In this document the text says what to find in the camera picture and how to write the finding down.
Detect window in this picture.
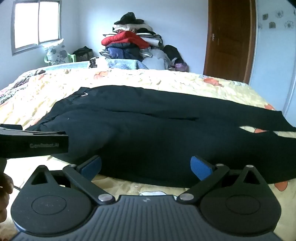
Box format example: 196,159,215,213
10,0,62,55

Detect yellow floral bed blanket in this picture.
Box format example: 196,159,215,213
0,68,296,241

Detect brown wooden door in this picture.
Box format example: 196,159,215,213
203,0,257,85

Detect green plastic chair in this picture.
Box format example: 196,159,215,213
44,53,77,66

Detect light blue cloth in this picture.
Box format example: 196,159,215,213
46,58,149,70

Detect floral pillow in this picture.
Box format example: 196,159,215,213
43,38,70,66

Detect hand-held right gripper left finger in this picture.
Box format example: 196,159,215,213
30,156,115,206

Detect black pants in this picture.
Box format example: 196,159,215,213
24,85,296,189

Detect red padded jacket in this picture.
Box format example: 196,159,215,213
101,31,150,49

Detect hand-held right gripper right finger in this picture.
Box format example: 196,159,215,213
177,156,265,206

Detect purple bag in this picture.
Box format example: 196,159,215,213
174,62,189,73

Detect person's left hand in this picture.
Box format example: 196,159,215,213
0,173,14,223

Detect dark bag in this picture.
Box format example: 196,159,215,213
73,46,94,62

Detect pile of clothes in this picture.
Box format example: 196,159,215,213
99,12,171,70

